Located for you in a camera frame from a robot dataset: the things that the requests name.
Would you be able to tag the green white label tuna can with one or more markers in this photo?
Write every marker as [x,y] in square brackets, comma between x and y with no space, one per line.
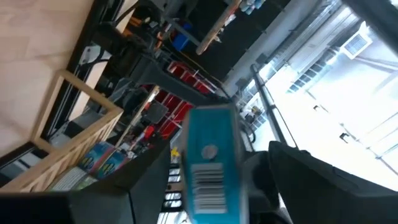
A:
[70,180]

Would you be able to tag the pink blue label tuna can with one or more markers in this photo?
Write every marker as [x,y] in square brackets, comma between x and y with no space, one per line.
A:
[93,157]
[113,163]

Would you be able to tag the white wall vent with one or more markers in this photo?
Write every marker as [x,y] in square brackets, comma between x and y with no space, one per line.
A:
[356,45]

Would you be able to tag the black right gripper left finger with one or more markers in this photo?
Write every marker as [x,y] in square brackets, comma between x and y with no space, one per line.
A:
[140,193]

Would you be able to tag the wooden slatted shelf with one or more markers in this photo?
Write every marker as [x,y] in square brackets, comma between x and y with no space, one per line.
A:
[46,169]

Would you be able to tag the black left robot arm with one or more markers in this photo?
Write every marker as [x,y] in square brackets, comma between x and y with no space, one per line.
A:
[124,46]

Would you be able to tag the blue bin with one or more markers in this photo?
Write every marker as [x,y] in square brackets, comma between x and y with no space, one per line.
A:
[182,39]

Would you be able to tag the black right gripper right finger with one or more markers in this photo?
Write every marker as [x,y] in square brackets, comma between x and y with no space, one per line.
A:
[311,186]

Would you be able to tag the wooden beam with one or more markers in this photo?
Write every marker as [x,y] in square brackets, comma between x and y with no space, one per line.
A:
[217,28]

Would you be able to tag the black window post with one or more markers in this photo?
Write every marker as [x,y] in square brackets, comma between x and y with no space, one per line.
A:
[270,105]

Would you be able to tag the red tool cabinet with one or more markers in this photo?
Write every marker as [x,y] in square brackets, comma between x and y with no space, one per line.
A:
[174,109]

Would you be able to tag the teal label tuna can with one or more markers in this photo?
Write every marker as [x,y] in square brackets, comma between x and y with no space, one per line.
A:
[211,140]

